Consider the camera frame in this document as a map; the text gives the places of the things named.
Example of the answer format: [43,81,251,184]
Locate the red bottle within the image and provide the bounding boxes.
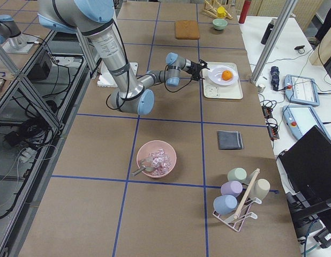
[238,0,252,24]

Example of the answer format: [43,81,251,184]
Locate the blue cup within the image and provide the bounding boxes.
[213,195,238,215]

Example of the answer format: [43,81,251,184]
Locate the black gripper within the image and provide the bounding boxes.
[189,60,209,81]

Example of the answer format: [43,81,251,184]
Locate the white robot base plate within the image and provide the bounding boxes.
[97,62,138,88]

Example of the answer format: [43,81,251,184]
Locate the purple cup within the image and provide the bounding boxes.
[220,180,243,198]

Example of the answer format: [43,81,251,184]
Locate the black monitor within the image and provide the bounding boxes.
[280,125,331,200]

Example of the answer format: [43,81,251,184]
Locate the green bowl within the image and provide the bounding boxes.
[212,18,228,31]

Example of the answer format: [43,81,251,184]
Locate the black power strip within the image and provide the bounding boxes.
[262,105,280,141]

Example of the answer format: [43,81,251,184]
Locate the orange fruit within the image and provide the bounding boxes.
[221,70,234,81]

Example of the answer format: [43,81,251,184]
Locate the green cup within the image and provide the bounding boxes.
[227,167,247,183]

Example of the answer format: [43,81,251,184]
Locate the white wire cup rack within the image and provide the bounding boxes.
[213,169,262,232]

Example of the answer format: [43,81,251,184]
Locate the beige cup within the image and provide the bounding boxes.
[249,178,270,201]

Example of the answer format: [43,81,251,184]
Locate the wooden cutting board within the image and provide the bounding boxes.
[175,20,200,40]

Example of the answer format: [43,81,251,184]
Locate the folded grey cloth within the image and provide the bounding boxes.
[217,131,244,150]

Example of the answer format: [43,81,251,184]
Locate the teach pendant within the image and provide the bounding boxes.
[283,74,320,107]
[282,105,331,140]

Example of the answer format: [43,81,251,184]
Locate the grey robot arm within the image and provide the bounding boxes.
[38,1,207,115]
[0,14,26,49]

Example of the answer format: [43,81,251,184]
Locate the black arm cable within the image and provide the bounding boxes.
[89,21,198,110]

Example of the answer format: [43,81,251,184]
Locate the aluminium camera post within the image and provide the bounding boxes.
[250,0,298,85]

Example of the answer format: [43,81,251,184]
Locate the black bottle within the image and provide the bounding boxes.
[261,21,274,45]

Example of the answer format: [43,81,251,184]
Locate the white round plate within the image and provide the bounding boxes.
[208,65,238,86]

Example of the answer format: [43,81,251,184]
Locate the yellow cup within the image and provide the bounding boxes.
[216,6,228,19]

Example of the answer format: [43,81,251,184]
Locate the lower teach pendant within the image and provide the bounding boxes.
[282,105,331,140]

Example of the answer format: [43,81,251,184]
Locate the clear ice cubes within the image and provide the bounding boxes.
[149,149,171,176]

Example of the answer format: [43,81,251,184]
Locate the upper teach pendant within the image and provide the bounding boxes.
[283,74,320,107]

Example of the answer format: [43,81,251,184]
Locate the pink bowl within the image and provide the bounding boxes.
[133,140,177,179]

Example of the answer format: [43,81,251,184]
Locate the folded dark umbrella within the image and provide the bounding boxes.
[270,66,280,91]

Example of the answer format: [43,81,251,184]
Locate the wooden rack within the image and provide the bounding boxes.
[203,0,233,20]

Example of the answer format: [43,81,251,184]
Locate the metal scoop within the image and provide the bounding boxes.
[132,157,155,176]

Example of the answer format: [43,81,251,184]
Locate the cream bear print tray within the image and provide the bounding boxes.
[202,62,243,100]

